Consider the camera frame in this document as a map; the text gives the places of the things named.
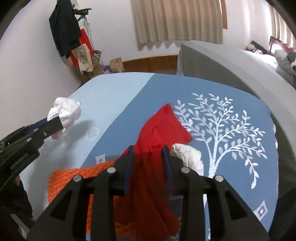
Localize white tissue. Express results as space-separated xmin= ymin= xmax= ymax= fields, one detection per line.
xmin=47 ymin=97 xmax=82 ymax=140
xmin=170 ymin=143 xmax=204 ymax=176

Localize red cloth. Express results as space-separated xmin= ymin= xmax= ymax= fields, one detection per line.
xmin=114 ymin=104 xmax=192 ymax=240

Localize blue tree-print tablecloth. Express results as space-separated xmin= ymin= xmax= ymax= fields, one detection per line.
xmin=29 ymin=73 xmax=278 ymax=240

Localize beige canvas tote bag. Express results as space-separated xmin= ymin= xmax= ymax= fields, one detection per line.
xmin=71 ymin=44 xmax=93 ymax=73

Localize striped basket bag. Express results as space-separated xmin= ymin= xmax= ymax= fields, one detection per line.
xmin=92 ymin=50 xmax=101 ymax=68

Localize red hanging bag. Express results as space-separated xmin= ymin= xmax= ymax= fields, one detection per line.
xmin=69 ymin=29 xmax=94 ymax=68

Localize brown paper bag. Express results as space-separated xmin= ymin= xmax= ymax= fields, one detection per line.
xmin=109 ymin=58 xmax=125 ymax=73

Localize black hanging jacket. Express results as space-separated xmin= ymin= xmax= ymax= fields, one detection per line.
xmin=49 ymin=0 xmax=81 ymax=59

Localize wooden coat rack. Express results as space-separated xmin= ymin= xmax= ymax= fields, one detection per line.
xmin=68 ymin=1 xmax=103 ymax=85

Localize bed with grey sheet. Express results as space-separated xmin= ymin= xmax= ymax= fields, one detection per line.
xmin=177 ymin=41 xmax=295 ymax=197

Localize folded grey quilt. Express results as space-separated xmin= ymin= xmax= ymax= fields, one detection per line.
xmin=274 ymin=50 xmax=295 ymax=88

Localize black pink item behind bed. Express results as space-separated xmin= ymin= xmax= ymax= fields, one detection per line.
xmin=245 ymin=41 xmax=268 ymax=55

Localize dark grey towel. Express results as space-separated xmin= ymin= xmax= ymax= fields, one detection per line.
xmin=287 ymin=51 xmax=296 ymax=75

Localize red wooden headboard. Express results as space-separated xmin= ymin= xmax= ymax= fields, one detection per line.
xmin=267 ymin=36 xmax=295 ymax=56

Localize right beige curtain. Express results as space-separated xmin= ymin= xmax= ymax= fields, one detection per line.
xmin=269 ymin=5 xmax=295 ymax=49

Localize beige curtain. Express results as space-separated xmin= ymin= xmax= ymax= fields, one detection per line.
xmin=269 ymin=5 xmax=295 ymax=49
xmin=131 ymin=0 xmax=223 ymax=45

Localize left beige curtain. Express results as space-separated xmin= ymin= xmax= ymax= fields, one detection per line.
xmin=131 ymin=0 xmax=223 ymax=45

